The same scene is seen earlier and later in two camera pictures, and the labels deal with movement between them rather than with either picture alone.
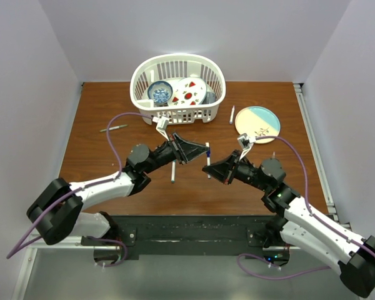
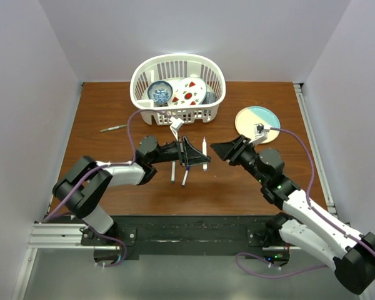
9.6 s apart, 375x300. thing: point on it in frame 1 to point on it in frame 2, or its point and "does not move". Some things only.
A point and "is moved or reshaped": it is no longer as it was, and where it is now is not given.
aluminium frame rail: [327, 194] does not move
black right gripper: [223, 170] to [232, 150]
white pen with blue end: [232, 114] is moved or reshaped
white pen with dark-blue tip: [209, 164] to [185, 175]
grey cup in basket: [209, 98] does not move
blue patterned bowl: [160, 92] does not move
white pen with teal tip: [173, 172] does not move
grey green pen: [114, 127] does not move
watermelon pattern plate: [188, 92] does not move
